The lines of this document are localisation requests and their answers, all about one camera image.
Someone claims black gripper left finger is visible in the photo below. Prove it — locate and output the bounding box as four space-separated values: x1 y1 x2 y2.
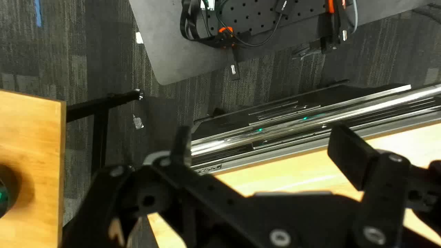
64 126 260 248

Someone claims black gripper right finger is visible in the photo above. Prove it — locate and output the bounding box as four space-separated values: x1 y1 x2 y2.
329 123 441 248

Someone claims black stand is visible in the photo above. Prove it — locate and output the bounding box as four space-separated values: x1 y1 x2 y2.
65 88 145 174

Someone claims metal tool cart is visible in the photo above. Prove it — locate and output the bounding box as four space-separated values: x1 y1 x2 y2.
143 82 441 248

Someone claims dark round object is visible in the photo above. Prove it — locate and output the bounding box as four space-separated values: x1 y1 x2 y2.
0 164 21 218

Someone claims black perforated board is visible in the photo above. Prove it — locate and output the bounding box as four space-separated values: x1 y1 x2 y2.
202 0 333 47

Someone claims blue tape strip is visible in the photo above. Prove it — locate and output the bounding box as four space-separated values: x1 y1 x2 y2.
32 0 45 28

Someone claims grey base plate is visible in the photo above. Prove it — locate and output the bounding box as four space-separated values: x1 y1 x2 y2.
129 0 441 87

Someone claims black cable bundle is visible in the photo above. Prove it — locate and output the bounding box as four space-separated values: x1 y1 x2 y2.
180 0 206 43

